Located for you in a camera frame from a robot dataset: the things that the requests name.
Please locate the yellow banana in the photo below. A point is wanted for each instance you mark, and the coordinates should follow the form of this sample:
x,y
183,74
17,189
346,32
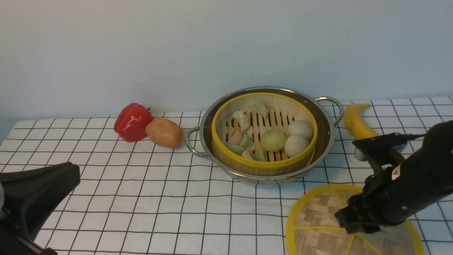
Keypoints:
x,y
355,124

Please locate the white steamed bun lower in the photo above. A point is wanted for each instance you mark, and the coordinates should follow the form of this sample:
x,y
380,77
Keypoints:
x,y
295,144

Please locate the green dumpling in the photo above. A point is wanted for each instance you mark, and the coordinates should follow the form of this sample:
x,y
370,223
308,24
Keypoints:
x,y
259,107

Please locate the white steamed bun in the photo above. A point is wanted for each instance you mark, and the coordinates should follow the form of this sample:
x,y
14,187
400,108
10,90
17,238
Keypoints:
x,y
300,128
295,144

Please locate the red bell pepper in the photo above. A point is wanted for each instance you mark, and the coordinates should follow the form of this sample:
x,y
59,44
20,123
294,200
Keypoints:
x,y
132,121

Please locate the woven bamboo steamer lid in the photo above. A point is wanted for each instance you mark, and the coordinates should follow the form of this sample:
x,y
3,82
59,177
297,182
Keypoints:
x,y
312,228

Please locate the brown potato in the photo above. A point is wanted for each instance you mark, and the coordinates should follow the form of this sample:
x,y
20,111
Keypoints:
x,y
164,132

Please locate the white dumpling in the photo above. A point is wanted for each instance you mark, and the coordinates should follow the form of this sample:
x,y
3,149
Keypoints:
x,y
243,120

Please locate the white checkered tablecloth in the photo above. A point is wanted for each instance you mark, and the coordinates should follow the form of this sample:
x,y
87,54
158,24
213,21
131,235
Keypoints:
x,y
144,199

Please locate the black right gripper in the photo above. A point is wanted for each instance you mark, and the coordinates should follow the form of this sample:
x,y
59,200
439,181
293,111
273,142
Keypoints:
x,y
386,202

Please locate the stainless steel pot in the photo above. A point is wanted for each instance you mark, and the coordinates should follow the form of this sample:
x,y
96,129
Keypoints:
x,y
327,112

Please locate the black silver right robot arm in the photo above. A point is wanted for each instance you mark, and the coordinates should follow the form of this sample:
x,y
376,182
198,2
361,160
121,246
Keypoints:
x,y
434,146

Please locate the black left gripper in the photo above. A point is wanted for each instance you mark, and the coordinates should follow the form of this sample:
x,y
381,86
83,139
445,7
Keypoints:
x,y
28,198

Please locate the green steamed bun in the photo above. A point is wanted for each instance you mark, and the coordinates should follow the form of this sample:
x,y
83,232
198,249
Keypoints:
x,y
273,141

